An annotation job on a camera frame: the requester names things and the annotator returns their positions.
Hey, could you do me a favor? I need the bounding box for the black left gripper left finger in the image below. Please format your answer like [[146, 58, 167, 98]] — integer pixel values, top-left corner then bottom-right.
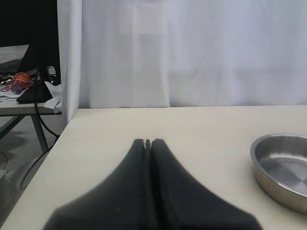
[[44, 139, 154, 230]]

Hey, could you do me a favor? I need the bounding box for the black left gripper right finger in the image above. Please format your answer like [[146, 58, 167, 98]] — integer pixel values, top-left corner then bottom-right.
[[150, 139, 262, 230]]

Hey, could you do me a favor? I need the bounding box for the stainless steel round bowl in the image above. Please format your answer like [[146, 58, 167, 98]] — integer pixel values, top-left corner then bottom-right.
[[250, 133, 307, 214]]

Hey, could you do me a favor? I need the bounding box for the white crumpled paper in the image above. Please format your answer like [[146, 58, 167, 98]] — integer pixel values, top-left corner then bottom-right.
[[44, 81, 62, 114]]

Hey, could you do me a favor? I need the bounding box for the grey side table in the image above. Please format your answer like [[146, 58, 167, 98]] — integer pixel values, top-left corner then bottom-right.
[[0, 101, 48, 152]]

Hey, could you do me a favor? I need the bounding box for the white curtain backdrop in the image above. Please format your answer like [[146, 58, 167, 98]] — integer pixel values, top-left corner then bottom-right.
[[57, 0, 307, 122]]

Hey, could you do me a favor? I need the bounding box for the orange ball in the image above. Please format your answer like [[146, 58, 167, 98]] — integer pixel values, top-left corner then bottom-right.
[[13, 72, 32, 84]]

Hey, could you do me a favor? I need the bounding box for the black monitor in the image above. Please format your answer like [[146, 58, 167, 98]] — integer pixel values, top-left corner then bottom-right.
[[0, 0, 61, 104]]

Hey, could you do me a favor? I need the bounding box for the black floor cable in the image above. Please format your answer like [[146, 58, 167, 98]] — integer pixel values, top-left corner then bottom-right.
[[19, 67, 60, 190]]

